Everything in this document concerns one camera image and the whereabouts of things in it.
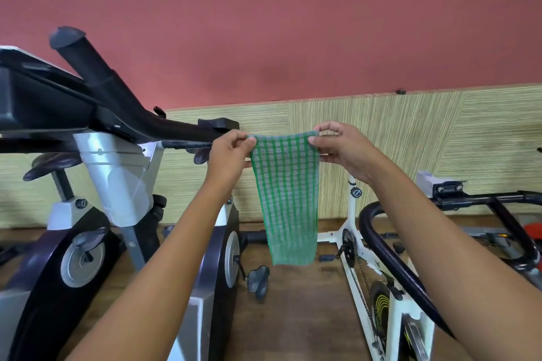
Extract person's right hand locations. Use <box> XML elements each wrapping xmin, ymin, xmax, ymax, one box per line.
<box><xmin>308</xmin><ymin>121</ymin><xmax>395</xmax><ymax>187</ymax></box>

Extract person's left hand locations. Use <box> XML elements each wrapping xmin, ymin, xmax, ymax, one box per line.
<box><xmin>203</xmin><ymin>129</ymin><xmax>257</xmax><ymax>197</ymax></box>

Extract green checkered cleaning cloth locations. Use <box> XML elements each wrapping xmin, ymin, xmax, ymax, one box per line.
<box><xmin>251</xmin><ymin>130</ymin><xmax>321</xmax><ymax>267</ymax></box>

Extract black handlebars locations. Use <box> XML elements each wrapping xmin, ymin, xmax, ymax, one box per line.
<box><xmin>358</xmin><ymin>191</ymin><xmax>542</xmax><ymax>341</ymax></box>

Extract white bike with yellow flywheel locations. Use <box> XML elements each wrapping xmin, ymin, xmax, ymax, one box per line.
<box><xmin>317</xmin><ymin>170</ymin><xmax>467</xmax><ymax>361</ymax></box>

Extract red and grey spin bike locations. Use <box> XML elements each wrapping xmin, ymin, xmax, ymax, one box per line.
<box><xmin>461</xmin><ymin>223</ymin><xmax>542</xmax><ymax>268</ymax></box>

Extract person's right forearm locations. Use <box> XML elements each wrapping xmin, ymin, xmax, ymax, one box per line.
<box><xmin>368</xmin><ymin>160</ymin><xmax>542</xmax><ymax>361</ymax></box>

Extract person's left forearm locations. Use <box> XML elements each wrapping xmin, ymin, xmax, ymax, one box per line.
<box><xmin>68</xmin><ymin>179</ymin><xmax>234</xmax><ymax>361</ymax></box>

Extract black and grey upright bike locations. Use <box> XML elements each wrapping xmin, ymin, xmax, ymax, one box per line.
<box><xmin>0</xmin><ymin>151</ymin><xmax>124</xmax><ymax>361</ymax></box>
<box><xmin>0</xmin><ymin>27</ymin><xmax>272</xmax><ymax>361</ymax></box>

